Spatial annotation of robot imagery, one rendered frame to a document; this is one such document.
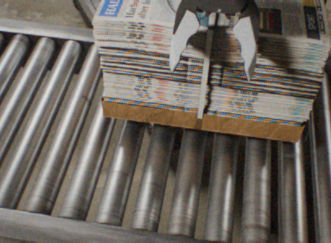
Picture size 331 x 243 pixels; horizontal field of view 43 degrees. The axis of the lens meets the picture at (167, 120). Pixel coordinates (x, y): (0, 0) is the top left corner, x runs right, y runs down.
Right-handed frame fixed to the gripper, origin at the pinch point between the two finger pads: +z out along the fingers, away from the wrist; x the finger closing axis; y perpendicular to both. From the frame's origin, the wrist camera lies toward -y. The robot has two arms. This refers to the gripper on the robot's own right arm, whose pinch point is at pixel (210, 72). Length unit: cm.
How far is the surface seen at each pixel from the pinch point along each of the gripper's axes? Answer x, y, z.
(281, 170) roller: -15.5, 15.5, 19.8
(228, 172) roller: -5.5, 12.4, 20.4
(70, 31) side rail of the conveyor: 36, 40, 1
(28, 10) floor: 108, 171, 8
